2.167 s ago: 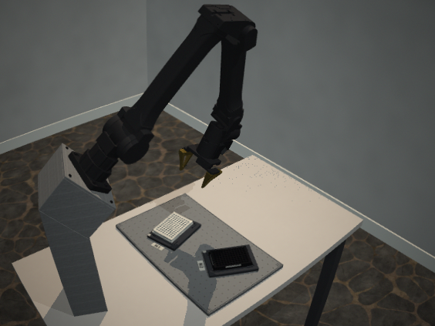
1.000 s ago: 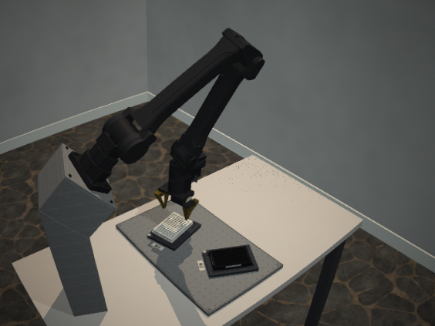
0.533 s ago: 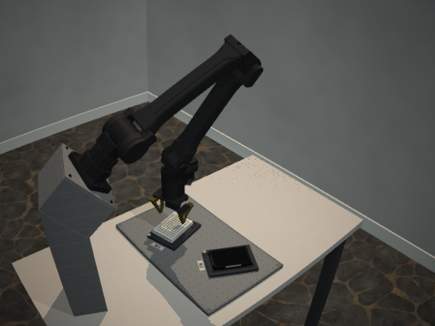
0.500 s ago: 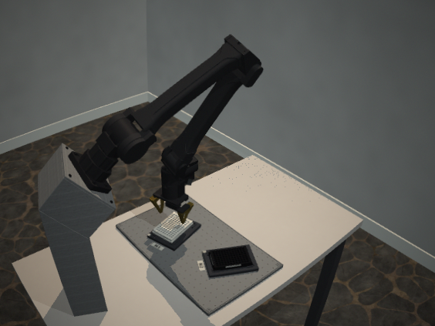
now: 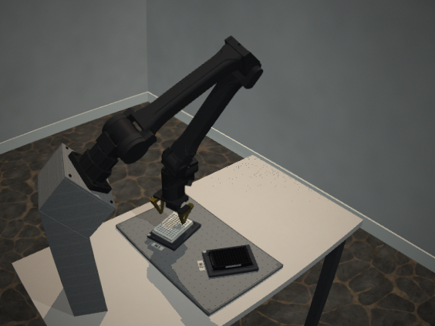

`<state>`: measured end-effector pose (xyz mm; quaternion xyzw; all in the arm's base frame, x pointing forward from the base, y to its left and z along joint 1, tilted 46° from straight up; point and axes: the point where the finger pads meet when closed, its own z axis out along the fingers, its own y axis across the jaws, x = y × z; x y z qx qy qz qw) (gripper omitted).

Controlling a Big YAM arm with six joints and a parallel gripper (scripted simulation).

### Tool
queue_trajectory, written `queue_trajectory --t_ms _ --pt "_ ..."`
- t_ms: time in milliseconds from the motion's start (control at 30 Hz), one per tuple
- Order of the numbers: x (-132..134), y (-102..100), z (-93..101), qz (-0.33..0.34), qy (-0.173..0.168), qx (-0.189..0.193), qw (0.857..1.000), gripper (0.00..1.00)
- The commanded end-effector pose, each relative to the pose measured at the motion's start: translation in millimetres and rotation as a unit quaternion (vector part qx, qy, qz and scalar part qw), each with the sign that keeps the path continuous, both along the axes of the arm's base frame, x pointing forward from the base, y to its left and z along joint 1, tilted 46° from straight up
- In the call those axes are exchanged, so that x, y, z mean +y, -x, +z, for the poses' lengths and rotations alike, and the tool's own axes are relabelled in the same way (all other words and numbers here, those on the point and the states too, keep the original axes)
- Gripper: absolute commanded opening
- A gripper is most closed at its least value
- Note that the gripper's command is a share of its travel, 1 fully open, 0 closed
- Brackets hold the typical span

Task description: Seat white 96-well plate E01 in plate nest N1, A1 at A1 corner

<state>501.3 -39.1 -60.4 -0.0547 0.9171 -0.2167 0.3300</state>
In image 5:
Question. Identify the white name plate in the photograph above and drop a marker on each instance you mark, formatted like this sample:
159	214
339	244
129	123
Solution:
157	246
201	265

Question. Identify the white well plate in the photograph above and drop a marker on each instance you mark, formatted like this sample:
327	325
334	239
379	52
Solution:
171	228

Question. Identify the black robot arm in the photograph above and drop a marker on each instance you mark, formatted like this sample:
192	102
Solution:
234	65

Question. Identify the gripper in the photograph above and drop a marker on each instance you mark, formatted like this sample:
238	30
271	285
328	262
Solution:
170	196

